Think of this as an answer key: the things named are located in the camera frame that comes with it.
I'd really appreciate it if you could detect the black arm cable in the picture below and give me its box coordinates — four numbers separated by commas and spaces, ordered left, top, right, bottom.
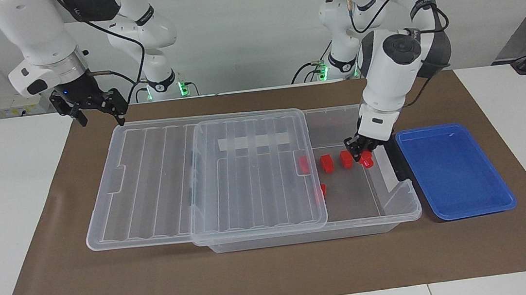
347, 0, 458, 113
52, 0, 151, 111

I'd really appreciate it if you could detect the clear plastic storage box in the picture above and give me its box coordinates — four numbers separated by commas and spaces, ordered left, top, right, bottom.
177, 98, 425, 257

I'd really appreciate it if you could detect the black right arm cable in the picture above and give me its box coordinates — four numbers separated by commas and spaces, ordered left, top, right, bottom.
52, 0, 151, 111

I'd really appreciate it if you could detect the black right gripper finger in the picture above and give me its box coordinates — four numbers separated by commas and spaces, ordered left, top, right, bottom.
72, 107, 89, 128
112, 106, 127, 127

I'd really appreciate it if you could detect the black base cable bundle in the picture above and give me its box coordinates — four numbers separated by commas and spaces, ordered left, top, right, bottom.
287, 38, 337, 85
126, 74, 199, 104

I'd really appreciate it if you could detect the blue plastic tray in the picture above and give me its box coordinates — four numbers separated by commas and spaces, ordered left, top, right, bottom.
394, 118, 518, 226

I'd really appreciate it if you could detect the white wall power strip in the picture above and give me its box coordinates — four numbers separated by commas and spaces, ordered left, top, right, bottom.
0, 92, 52, 119

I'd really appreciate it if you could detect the clear ribbed plastic lid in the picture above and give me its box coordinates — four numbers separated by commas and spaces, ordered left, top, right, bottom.
74, 103, 331, 255

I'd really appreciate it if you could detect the brown table mat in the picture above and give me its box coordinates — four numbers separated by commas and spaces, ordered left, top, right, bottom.
0, 61, 526, 295

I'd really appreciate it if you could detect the black box latch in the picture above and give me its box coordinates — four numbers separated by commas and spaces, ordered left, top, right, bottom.
386, 138, 411, 183

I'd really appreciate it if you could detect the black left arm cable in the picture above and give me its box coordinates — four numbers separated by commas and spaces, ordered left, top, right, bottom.
347, 0, 458, 113

